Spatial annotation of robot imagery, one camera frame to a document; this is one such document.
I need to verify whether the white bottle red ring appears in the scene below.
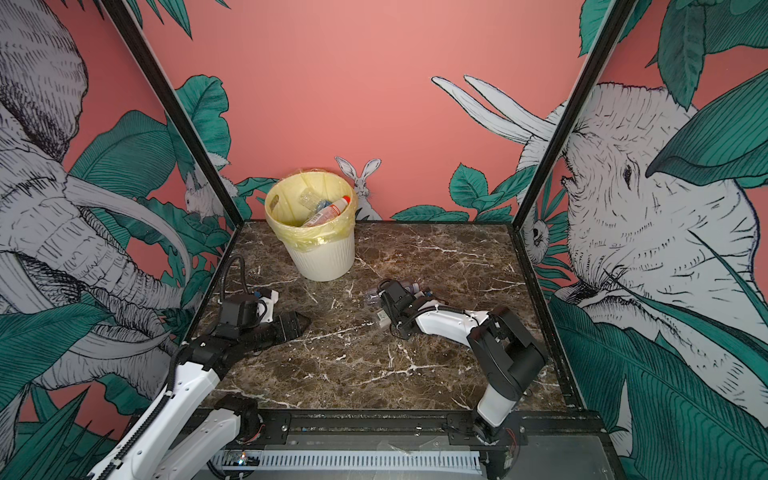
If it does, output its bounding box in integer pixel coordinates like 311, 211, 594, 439
302, 195, 352, 228

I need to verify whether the clear bottle white label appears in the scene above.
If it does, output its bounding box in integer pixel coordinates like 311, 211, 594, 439
375, 309, 392, 329

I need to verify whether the clear bottle purple label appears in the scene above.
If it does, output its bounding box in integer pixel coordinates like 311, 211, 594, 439
364, 289, 381, 306

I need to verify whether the clear bottle blue label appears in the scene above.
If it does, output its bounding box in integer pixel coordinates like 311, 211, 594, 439
298, 188, 330, 212

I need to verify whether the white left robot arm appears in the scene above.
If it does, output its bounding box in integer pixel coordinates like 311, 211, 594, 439
86, 312, 311, 479

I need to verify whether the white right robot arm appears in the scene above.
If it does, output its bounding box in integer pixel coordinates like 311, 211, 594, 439
376, 279, 549, 444

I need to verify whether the white ribbed waste bin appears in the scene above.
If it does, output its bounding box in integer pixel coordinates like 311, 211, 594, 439
280, 197, 355, 282

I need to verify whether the yellow plastic bin liner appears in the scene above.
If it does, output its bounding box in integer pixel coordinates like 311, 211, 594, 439
265, 170, 358, 252

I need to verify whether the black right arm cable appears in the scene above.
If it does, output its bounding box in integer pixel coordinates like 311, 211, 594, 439
374, 278, 499, 337

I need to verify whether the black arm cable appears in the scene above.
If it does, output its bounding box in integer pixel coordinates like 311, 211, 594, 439
374, 278, 499, 337
89, 253, 248, 480

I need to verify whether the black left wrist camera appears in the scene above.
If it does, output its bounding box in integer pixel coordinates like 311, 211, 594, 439
218, 288, 279, 330

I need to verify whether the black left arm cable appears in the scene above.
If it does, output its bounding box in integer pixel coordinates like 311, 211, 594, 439
89, 253, 248, 480

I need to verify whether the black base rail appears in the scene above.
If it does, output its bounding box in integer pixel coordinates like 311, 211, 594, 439
248, 409, 604, 448

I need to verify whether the white vented cable duct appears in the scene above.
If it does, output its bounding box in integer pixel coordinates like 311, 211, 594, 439
211, 450, 484, 475

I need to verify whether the black left corner frame post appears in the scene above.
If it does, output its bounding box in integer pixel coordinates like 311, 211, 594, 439
100, 0, 245, 228

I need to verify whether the black corner frame post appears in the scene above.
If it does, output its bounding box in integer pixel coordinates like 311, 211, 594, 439
100, 0, 245, 228
512, 0, 636, 233

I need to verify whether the black right corner frame post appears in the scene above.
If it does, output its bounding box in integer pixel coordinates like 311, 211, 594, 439
512, 0, 636, 233

